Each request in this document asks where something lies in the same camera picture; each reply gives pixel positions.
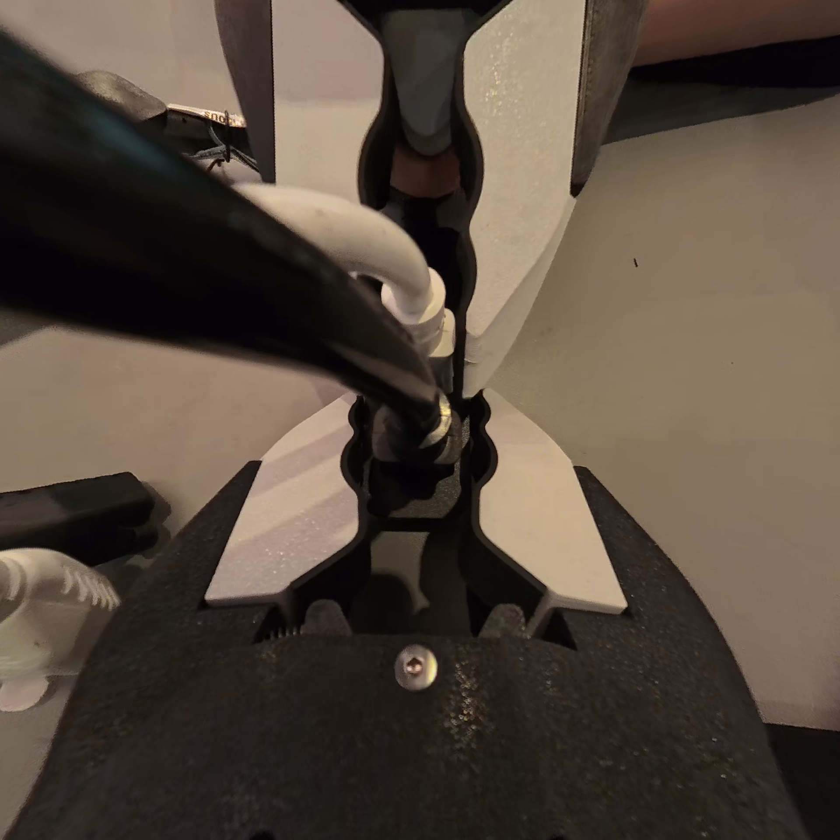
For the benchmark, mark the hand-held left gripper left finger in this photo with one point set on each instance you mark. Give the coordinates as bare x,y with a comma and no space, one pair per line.
282,525

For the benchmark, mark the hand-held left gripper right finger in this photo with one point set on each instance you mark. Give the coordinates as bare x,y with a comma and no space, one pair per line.
544,518

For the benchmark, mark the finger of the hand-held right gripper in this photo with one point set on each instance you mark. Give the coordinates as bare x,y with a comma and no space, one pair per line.
315,98
525,164

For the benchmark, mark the person's right forearm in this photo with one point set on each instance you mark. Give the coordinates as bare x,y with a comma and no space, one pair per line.
735,29

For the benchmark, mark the person's right hand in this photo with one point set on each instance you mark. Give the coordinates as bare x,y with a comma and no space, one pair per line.
423,174

